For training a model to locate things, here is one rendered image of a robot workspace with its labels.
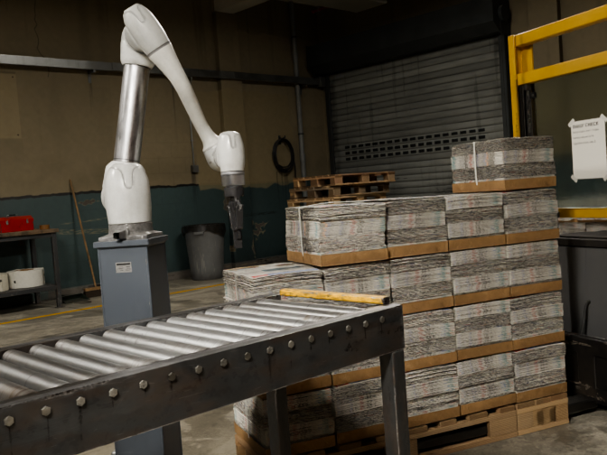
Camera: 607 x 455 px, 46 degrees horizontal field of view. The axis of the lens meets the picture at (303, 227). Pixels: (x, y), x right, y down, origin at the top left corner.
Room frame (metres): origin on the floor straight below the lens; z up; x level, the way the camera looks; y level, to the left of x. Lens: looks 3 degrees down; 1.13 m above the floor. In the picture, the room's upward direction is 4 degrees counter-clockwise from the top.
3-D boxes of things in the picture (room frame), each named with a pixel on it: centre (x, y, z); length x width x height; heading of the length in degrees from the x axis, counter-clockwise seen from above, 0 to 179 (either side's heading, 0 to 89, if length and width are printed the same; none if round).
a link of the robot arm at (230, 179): (2.75, 0.26, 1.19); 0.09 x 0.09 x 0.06
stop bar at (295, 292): (2.11, -0.07, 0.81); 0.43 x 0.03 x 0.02; 43
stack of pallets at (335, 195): (9.80, -0.57, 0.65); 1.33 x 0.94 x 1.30; 137
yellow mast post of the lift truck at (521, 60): (3.73, -1.19, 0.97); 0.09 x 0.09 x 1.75; 23
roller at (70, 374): (1.53, 0.57, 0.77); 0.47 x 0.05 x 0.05; 43
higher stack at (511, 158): (3.26, -0.92, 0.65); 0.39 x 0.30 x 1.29; 23
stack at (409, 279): (2.97, -0.26, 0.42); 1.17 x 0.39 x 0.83; 113
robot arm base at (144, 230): (2.56, 0.63, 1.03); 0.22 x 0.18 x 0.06; 171
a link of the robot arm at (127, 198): (2.59, 0.63, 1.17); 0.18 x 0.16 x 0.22; 19
